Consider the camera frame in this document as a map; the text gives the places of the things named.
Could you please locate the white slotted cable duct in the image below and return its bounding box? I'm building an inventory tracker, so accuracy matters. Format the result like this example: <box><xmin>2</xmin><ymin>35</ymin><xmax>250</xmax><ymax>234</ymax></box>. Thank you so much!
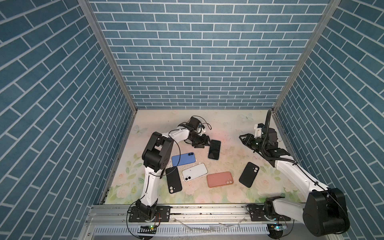
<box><xmin>94</xmin><ymin>224</ymin><xmax>270</xmax><ymax>237</ymax></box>

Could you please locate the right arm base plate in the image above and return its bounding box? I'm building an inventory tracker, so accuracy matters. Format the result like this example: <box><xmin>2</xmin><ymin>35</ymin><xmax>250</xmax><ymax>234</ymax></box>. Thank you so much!
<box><xmin>246</xmin><ymin>204</ymin><xmax>291</xmax><ymax>222</ymax></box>

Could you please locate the pink phone case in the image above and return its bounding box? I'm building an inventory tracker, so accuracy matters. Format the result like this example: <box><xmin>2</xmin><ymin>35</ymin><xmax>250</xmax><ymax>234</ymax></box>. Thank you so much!
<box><xmin>207</xmin><ymin>172</ymin><xmax>234</xmax><ymax>188</ymax></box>

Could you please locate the blue phone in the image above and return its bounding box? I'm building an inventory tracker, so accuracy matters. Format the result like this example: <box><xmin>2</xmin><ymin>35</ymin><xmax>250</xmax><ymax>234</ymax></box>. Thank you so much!
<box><xmin>172</xmin><ymin>152</ymin><xmax>196</xmax><ymax>167</ymax></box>

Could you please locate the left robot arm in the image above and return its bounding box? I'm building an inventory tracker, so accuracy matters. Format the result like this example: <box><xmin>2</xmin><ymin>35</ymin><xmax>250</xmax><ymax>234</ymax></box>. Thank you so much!
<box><xmin>135</xmin><ymin>127</ymin><xmax>211</xmax><ymax>220</ymax></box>

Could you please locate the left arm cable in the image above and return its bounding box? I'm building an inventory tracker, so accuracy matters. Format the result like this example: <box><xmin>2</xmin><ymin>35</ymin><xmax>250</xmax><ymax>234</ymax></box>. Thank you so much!
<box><xmin>125</xmin><ymin>115</ymin><xmax>212</xmax><ymax>238</ymax></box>

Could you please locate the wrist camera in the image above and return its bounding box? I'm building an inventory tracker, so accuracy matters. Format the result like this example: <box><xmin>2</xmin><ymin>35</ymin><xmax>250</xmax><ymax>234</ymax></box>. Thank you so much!
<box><xmin>186</xmin><ymin>117</ymin><xmax>206</xmax><ymax>134</ymax></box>
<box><xmin>254</xmin><ymin>123</ymin><xmax>265</xmax><ymax>138</ymax></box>

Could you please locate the black phone case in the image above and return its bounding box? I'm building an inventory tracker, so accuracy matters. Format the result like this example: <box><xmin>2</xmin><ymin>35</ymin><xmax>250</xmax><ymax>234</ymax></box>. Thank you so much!
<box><xmin>166</xmin><ymin>167</ymin><xmax>183</xmax><ymax>194</ymax></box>
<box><xmin>239</xmin><ymin>162</ymin><xmax>260</xmax><ymax>188</ymax></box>

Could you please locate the aluminium front rail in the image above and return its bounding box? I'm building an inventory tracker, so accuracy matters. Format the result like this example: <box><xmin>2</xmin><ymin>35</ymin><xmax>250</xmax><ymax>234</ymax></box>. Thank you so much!
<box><xmin>86</xmin><ymin>202</ymin><xmax>334</xmax><ymax>226</ymax></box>

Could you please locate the white phone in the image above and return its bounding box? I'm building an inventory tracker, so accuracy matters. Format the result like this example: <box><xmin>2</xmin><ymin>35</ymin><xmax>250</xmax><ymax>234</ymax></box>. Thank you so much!
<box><xmin>182</xmin><ymin>163</ymin><xmax>208</xmax><ymax>182</ymax></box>

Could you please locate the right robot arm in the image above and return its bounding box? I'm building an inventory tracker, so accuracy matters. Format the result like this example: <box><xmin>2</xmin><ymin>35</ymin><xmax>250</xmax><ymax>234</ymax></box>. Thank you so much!
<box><xmin>239</xmin><ymin>126</ymin><xmax>350</xmax><ymax>237</ymax></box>

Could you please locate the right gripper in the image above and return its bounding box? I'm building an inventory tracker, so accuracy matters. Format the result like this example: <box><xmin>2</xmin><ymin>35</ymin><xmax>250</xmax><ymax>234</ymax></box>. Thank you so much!
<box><xmin>239</xmin><ymin>132</ymin><xmax>267</xmax><ymax>154</ymax></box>

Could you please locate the black phone purple edge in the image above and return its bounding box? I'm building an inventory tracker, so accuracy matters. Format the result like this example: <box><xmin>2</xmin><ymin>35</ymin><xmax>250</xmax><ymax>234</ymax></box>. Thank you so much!
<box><xmin>208</xmin><ymin>140</ymin><xmax>221</xmax><ymax>161</ymax></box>

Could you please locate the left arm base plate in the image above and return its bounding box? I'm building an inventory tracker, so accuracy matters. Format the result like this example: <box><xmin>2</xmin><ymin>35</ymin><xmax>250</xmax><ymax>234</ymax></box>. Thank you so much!
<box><xmin>128</xmin><ymin>205</ymin><xmax>171</xmax><ymax>223</ymax></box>

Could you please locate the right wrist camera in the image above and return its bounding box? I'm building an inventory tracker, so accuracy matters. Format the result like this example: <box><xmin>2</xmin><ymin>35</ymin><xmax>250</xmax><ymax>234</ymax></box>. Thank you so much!
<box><xmin>254</xmin><ymin>123</ymin><xmax>265</xmax><ymax>138</ymax></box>

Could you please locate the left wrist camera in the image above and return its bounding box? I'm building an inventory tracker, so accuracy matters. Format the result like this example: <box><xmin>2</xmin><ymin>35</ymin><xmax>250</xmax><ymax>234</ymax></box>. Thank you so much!
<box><xmin>186</xmin><ymin>117</ymin><xmax>206</xmax><ymax>134</ymax></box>

